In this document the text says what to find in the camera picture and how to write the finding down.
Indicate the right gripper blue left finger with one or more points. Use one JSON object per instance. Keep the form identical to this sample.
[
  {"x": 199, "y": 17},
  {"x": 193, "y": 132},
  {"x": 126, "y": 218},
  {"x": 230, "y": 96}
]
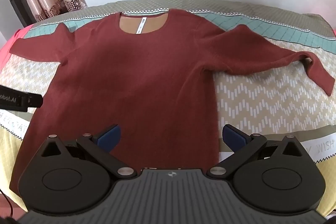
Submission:
[{"x": 99, "y": 147}]

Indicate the pink bed sheet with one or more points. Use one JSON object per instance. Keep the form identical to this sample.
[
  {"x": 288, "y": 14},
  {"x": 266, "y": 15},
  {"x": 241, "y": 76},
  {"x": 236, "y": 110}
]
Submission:
[{"x": 5, "y": 50}]

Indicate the dark red knit sweater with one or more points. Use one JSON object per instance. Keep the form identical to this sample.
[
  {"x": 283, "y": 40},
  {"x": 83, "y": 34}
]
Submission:
[{"x": 157, "y": 86}]

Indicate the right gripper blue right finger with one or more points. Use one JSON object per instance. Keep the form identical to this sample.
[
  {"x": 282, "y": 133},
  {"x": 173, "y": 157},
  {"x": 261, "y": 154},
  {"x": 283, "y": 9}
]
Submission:
[{"x": 244, "y": 147}]

